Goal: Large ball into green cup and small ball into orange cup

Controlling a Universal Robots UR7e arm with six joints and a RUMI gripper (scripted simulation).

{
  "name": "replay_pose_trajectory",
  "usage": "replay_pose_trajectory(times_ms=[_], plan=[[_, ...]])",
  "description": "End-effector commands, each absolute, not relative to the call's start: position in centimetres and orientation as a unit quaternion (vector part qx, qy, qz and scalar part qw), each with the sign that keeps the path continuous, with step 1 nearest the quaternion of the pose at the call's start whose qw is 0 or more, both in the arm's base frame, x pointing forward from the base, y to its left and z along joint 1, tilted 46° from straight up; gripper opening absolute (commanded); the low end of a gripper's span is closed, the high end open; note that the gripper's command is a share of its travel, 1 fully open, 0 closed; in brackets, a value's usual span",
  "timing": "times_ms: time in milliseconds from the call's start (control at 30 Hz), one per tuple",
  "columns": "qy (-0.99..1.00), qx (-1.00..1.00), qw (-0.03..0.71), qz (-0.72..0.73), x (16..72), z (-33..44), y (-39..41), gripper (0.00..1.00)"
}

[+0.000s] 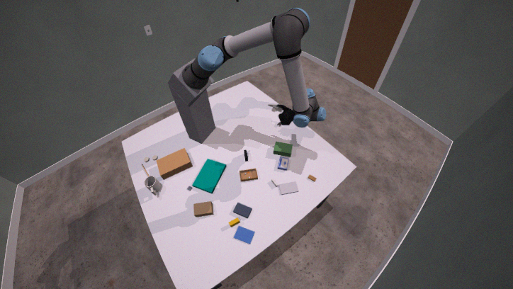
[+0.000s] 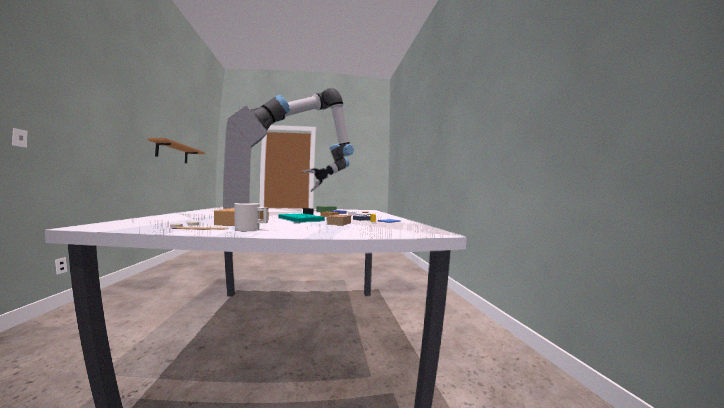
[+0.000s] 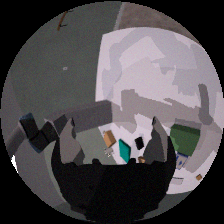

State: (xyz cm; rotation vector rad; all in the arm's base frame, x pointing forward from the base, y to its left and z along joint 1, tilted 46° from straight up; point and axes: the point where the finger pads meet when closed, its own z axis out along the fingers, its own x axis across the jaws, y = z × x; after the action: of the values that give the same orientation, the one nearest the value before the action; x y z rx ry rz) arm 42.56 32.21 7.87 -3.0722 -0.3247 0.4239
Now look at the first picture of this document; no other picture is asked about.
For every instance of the grey mug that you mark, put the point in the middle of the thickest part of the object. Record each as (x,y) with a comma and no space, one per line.
(152,183)

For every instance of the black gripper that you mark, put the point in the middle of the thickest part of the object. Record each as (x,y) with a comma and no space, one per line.
(288,113)

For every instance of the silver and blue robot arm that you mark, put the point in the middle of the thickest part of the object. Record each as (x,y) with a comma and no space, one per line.
(289,28)

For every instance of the blue flat square pad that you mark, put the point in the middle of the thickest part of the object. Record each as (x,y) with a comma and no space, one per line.
(244,235)

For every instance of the small yellow block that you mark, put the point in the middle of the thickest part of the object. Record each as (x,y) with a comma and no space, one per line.
(234,222)

